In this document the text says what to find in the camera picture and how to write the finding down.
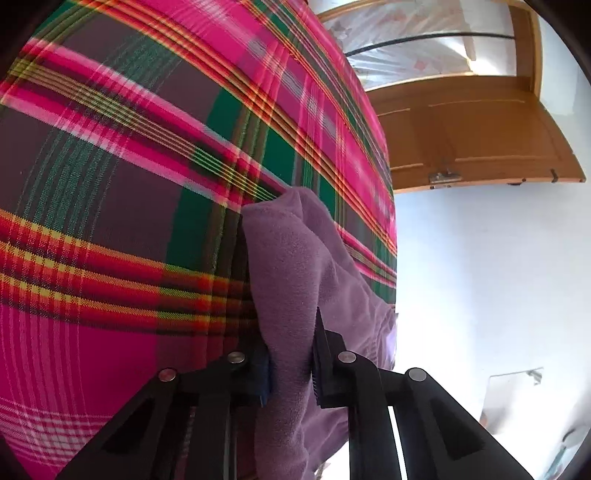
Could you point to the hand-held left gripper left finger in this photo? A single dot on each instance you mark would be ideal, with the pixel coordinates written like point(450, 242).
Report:
point(263, 381)

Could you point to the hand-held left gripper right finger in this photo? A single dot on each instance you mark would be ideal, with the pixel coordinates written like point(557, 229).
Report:
point(319, 364)

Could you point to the purple fleece pants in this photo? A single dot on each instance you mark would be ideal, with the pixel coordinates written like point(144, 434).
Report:
point(295, 258)

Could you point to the pale flat panel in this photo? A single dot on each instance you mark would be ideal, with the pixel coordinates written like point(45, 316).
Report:
point(508, 397)

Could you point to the pink green plaid blanket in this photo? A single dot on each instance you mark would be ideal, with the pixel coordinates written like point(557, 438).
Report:
point(115, 161)

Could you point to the wooden door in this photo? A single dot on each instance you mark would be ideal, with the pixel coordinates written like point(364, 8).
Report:
point(485, 129)

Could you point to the clear plastic door curtain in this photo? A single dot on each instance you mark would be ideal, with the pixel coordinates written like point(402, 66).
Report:
point(415, 41)

